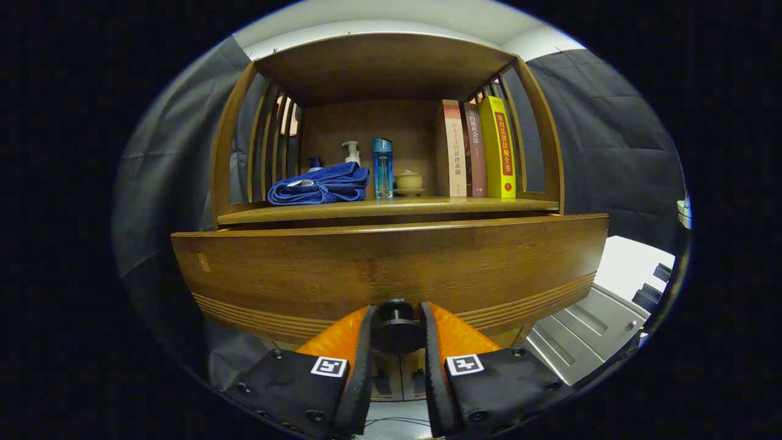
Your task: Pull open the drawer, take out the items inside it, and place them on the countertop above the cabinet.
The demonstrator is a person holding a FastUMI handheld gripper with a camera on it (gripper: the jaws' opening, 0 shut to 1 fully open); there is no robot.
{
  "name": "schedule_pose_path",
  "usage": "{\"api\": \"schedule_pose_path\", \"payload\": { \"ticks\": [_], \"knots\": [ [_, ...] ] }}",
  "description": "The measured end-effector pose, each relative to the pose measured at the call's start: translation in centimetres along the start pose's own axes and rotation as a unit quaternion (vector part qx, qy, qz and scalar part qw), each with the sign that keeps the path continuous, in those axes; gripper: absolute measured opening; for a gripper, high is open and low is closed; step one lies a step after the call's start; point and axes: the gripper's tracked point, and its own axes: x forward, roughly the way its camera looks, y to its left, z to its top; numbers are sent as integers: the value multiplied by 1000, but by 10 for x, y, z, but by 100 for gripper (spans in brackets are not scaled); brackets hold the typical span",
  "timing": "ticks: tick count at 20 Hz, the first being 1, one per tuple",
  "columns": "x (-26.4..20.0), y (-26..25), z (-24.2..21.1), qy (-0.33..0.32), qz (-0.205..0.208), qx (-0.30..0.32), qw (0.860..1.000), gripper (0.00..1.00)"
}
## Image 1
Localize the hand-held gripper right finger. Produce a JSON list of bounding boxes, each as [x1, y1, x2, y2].
[[418, 301, 566, 438]]

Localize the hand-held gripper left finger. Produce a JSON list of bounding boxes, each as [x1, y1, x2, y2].
[[223, 304, 379, 439]]

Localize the wooden drawer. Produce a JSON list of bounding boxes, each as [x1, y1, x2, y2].
[[171, 214, 610, 355]]

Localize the wooden cabinet door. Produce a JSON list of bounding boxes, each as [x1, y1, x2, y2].
[[371, 353, 401, 401], [400, 351, 426, 399]]

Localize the wooden countertop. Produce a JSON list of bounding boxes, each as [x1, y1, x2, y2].
[[217, 196, 560, 226]]

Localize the wooden cabinet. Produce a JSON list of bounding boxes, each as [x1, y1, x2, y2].
[[208, 32, 566, 404]]

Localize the blue folded towel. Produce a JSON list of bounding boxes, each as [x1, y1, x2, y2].
[[268, 161, 371, 206]]

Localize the beige lidded teacup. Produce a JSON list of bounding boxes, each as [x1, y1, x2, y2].
[[393, 170, 426, 197]]

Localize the blue glass bottle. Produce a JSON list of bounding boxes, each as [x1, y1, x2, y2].
[[373, 137, 394, 199]]

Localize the beige book with orange spine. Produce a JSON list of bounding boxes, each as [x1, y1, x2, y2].
[[436, 100, 468, 197]]

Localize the white side table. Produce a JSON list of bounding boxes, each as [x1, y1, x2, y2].
[[525, 235, 676, 387]]

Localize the brown book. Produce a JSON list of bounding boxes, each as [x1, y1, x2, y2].
[[462, 102, 488, 197]]

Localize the yellow book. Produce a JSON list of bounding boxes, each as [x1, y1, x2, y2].
[[478, 95, 517, 199]]

